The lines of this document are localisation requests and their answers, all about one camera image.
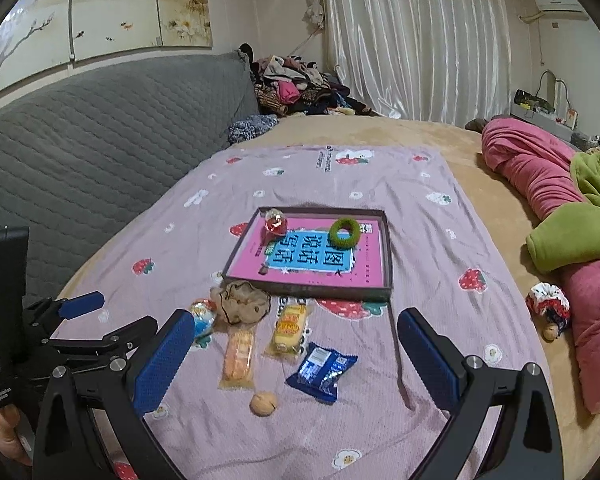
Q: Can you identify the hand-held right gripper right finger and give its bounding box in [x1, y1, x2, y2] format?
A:
[396, 307, 565, 480]

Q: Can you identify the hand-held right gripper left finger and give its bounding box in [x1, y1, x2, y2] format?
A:
[32, 309, 197, 480]

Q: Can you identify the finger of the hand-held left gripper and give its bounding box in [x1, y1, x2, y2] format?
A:
[40, 291, 106, 322]
[47, 316, 159, 367]

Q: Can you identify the toy egg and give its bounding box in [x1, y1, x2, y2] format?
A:
[189, 298, 218, 346]

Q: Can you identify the orange biscuit packet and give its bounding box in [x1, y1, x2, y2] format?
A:
[219, 327, 257, 391]

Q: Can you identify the walnut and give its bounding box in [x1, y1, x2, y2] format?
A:
[250, 392, 279, 417]

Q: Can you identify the blue snack packet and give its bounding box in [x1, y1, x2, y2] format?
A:
[285, 342, 359, 403]

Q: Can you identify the grey shallow box tray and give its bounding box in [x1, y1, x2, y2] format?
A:
[223, 206, 395, 303]

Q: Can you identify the person's left hand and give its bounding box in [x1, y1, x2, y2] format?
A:
[0, 404, 34, 467]

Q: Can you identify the yellow cake packet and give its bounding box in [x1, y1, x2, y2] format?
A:
[265, 302, 313, 361]

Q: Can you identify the pink book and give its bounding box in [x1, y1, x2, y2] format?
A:
[230, 211, 385, 291]

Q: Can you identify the green fuzzy hair scrunchie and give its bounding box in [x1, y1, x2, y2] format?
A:
[328, 218, 364, 249]

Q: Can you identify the grey quilted headboard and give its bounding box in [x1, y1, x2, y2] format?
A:
[0, 50, 261, 318]

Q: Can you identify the red candy in clear wrapper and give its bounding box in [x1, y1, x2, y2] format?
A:
[263, 208, 288, 237]

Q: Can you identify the green fleece blanket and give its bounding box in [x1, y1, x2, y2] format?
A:
[526, 151, 600, 275]

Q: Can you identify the purple strawberry print blanket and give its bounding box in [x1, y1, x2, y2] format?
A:
[50, 146, 551, 480]

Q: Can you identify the pink quilt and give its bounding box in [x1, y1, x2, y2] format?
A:
[481, 116, 600, 416]

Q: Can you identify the tan bed sheet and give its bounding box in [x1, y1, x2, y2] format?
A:
[55, 116, 600, 480]

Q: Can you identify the blue floral cloth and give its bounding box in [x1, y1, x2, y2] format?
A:
[227, 114, 280, 146]

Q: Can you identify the grey desk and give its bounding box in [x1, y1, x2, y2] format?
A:
[510, 102, 600, 151]

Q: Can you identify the black bag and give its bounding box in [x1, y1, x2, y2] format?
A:
[513, 88, 554, 112]

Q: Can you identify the pile of clothes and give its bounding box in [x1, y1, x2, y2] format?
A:
[239, 42, 381, 118]

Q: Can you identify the white curtain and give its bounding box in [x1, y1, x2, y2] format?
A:
[296, 0, 513, 126]

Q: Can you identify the white air conditioner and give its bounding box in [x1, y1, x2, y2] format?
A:
[532, 0, 583, 13]

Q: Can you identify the floral wall mural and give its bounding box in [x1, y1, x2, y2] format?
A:
[0, 0, 215, 96]

